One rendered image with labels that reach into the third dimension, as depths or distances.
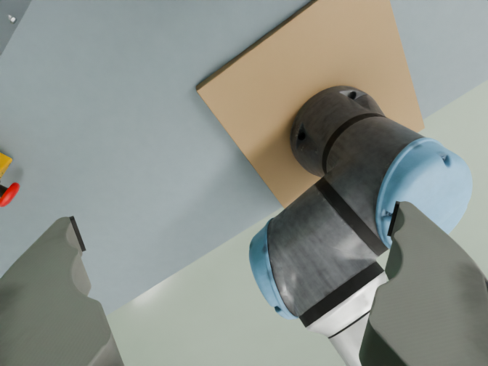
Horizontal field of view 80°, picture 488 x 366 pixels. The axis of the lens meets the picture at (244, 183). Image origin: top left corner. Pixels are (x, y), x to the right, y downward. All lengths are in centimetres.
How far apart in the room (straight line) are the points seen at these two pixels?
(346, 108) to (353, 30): 11
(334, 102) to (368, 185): 16
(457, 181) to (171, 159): 39
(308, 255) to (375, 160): 13
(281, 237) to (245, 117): 20
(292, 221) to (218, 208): 24
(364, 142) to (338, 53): 17
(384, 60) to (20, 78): 52
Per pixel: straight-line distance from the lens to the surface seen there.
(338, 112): 44
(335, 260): 34
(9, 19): 46
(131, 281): 70
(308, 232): 34
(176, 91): 47
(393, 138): 37
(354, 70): 50
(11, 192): 53
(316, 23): 47
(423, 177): 32
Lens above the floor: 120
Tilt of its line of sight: 57 degrees down
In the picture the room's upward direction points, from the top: 161 degrees clockwise
